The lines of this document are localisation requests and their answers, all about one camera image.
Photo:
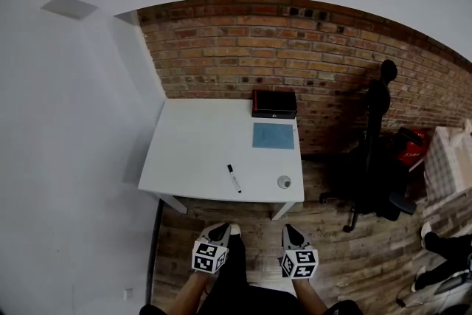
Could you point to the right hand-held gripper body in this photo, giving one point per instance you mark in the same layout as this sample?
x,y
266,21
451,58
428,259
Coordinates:
x,y
300,263

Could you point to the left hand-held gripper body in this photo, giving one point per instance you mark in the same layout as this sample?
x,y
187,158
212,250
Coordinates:
x,y
208,256

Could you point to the small round grey tape roll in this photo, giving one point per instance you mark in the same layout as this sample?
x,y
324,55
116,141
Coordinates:
x,y
284,182

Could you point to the black and white marker pen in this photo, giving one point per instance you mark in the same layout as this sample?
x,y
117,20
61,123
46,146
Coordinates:
x,y
234,179

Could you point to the blue notebook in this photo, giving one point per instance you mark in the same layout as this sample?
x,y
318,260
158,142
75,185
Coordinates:
x,y
273,135

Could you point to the black storage box red edge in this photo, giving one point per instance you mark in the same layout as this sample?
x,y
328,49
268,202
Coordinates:
x,y
274,103

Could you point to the person's right forearm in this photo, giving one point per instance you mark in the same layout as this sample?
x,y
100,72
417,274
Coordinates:
x,y
308,295

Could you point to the person's left forearm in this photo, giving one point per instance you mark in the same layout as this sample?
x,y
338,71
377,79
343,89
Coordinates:
x,y
188,291

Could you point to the white table top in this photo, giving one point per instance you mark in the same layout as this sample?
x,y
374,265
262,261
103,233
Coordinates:
x,y
199,144

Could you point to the black office chair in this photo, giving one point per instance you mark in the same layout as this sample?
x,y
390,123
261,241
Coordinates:
x,y
376,103

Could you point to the person's left white shoe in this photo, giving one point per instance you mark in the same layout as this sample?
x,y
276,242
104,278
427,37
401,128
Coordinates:
x,y
235,229

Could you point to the black skirting board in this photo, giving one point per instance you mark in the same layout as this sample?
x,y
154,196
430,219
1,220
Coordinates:
x,y
153,251

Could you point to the person's black clothing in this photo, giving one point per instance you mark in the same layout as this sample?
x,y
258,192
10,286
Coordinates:
x,y
250,298

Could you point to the checked cloth covered table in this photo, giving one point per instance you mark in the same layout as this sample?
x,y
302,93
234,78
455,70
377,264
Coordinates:
x,y
442,162

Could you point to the beige mannequin hand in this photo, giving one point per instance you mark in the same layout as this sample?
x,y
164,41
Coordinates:
x,y
467,129

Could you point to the white wall socket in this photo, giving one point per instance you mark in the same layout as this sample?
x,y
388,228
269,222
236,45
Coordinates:
x,y
129,294

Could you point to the grey wall panel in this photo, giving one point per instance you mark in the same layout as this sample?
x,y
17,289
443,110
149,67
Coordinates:
x,y
69,7

